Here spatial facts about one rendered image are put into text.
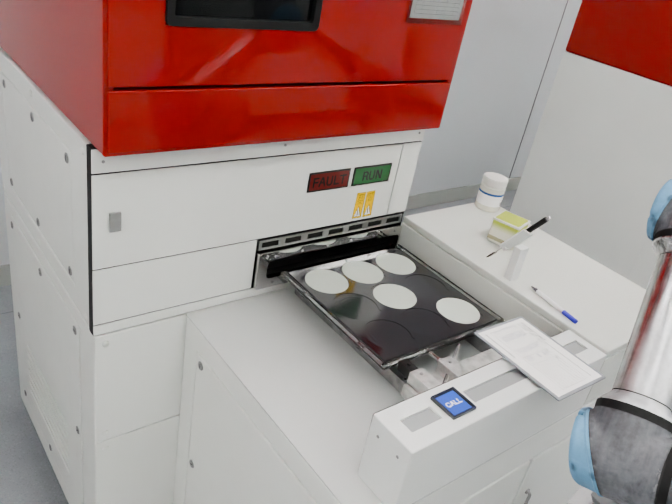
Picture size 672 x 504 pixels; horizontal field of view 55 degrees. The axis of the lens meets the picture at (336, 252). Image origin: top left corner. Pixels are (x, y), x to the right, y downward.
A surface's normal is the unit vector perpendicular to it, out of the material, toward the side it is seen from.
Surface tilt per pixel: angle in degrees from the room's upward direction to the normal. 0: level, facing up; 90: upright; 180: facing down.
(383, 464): 90
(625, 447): 46
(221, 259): 90
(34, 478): 0
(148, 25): 90
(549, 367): 0
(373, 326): 0
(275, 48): 90
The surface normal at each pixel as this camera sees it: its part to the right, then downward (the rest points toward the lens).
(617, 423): -0.57, -0.47
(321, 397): 0.17, -0.86
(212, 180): 0.59, 0.48
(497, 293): -0.79, 0.18
